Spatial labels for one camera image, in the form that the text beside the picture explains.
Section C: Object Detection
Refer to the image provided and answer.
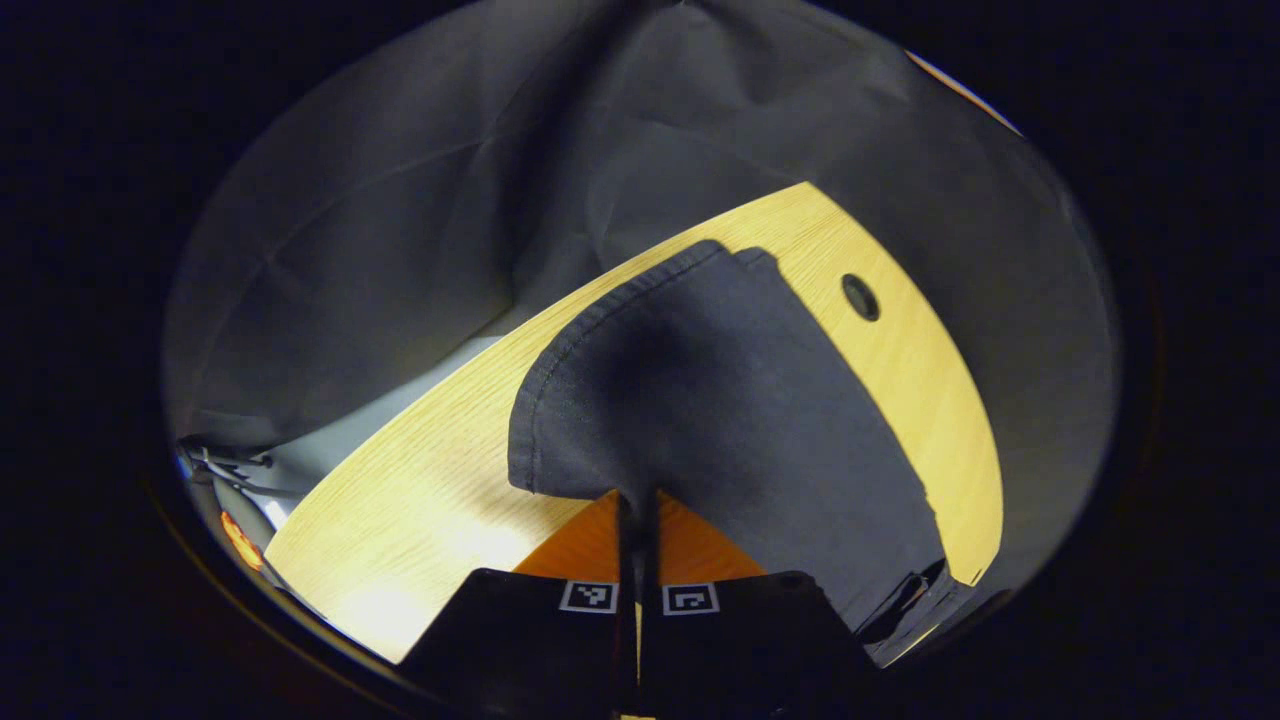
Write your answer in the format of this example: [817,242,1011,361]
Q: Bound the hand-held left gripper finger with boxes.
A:
[400,490,638,717]
[640,490,881,717]

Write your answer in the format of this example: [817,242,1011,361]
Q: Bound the dark blue jeans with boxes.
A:
[507,240,1001,666]

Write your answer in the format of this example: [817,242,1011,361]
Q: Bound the orange cloth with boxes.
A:
[220,510,265,573]

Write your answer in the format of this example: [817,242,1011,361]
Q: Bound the grey office chair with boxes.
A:
[178,435,301,501]

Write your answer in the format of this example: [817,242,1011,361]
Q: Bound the black backdrop cloth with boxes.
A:
[160,0,1121,601]

